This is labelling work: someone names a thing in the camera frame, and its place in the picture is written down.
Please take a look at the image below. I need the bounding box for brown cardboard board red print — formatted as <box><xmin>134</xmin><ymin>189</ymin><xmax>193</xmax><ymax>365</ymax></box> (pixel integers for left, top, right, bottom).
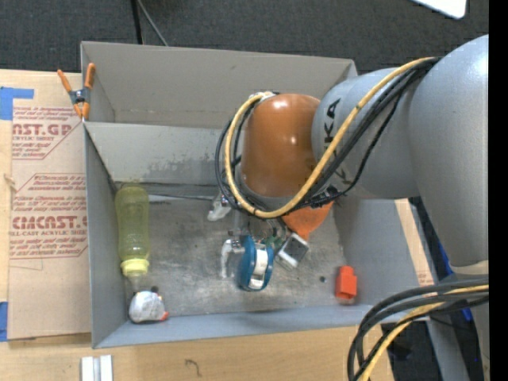
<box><xmin>0</xmin><ymin>68</ymin><xmax>94</xmax><ymax>341</ymax></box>

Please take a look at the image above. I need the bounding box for white toy animal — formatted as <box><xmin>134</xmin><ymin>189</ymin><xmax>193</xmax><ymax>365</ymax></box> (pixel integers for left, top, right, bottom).
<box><xmin>127</xmin><ymin>286</ymin><xmax>171</xmax><ymax>325</ymax></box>

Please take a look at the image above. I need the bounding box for yellow clear plastic bottle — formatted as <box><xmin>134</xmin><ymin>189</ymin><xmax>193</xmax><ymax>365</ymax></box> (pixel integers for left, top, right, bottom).
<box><xmin>114</xmin><ymin>184</ymin><xmax>152</xmax><ymax>290</ymax></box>

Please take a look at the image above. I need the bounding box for silver and white square box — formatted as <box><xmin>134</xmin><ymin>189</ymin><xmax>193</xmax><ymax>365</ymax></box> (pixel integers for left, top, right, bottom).
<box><xmin>276</xmin><ymin>232</ymin><xmax>310</xmax><ymax>270</ymax></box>

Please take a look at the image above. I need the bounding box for blue and white round object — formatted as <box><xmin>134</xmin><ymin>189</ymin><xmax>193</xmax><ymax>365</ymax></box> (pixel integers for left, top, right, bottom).
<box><xmin>235</xmin><ymin>234</ymin><xmax>275</xmax><ymax>293</ymax></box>

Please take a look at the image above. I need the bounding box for orange-red small block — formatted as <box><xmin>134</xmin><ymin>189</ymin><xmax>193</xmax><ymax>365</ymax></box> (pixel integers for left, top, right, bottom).
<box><xmin>333</xmin><ymin>264</ymin><xmax>359</xmax><ymax>306</ymax></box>

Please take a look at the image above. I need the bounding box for orange rounded object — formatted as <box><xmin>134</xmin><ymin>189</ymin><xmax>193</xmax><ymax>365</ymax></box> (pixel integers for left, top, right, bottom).
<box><xmin>282</xmin><ymin>200</ymin><xmax>334</xmax><ymax>241</ymax></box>

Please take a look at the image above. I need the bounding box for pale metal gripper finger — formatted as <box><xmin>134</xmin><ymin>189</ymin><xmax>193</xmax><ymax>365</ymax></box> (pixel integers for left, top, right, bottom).
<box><xmin>219</xmin><ymin>237</ymin><xmax>244</xmax><ymax>280</ymax></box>

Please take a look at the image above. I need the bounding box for grey metal bin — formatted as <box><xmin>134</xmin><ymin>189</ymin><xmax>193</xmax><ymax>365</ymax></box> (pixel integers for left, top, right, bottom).
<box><xmin>79</xmin><ymin>40</ymin><xmax>432</xmax><ymax>350</ymax></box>

